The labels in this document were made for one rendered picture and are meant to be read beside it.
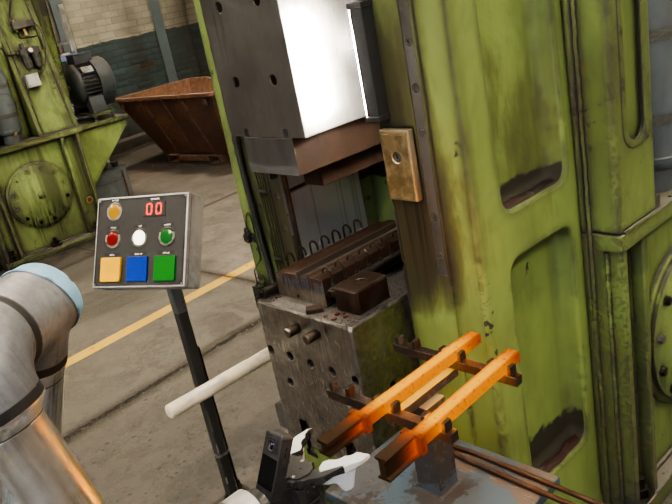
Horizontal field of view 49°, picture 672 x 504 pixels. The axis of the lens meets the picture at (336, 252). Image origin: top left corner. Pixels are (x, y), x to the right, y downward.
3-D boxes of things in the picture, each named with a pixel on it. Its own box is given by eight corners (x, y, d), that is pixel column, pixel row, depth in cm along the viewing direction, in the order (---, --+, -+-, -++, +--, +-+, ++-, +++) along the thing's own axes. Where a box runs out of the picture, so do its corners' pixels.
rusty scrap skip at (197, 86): (228, 172, 790) (209, 92, 761) (130, 168, 916) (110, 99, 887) (304, 141, 870) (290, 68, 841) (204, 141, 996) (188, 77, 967)
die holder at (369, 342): (380, 480, 193) (349, 328, 178) (288, 435, 221) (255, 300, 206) (504, 380, 227) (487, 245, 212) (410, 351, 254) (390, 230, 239)
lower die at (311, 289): (327, 307, 192) (321, 277, 189) (279, 294, 207) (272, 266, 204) (430, 248, 217) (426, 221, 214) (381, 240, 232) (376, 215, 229)
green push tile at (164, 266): (173, 280, 215) (174, 254, 215) (152, 281, 217) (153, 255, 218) (177, 281, 216) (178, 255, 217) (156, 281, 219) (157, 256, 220)
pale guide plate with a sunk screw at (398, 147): (417, 202, 171) (406, 130, 165) (389, 199, 178) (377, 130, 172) (423, 199, 173) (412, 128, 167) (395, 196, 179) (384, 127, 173)
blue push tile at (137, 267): (145, 281, 219) (147, 256, 219) (125, 281, 221) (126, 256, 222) (149, 281, 220) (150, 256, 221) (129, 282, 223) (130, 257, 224)
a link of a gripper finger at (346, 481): (373, 477, 129) (322, 489, 129) (368, 448, 127) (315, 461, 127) (377, 488, 126) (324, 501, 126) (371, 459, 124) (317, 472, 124)
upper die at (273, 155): (299, 176, 180) (291, 138, 177) (251, 172, 195) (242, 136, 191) (412, 130, 205) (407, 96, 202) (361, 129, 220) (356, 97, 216)
